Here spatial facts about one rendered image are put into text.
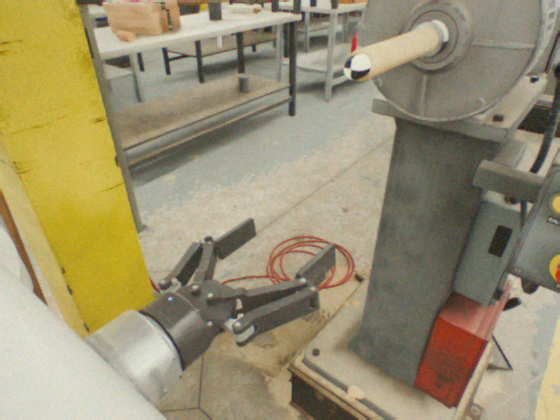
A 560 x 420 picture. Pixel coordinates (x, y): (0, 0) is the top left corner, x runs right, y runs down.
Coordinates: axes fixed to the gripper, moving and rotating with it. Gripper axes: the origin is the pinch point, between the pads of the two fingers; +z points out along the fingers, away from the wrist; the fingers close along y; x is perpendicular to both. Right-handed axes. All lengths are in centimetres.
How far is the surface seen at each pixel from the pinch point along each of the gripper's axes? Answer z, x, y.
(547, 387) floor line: 93, -109, 35
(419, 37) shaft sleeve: 18.4, 22.3, 9.8
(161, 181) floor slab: 98, -72, -202
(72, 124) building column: 10, 6, -82
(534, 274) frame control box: 25.9, -12.7, 26.4
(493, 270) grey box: 46, -29, 18
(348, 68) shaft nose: 3.9, 21.4, 8.3
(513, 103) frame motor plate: 48, 7, 16
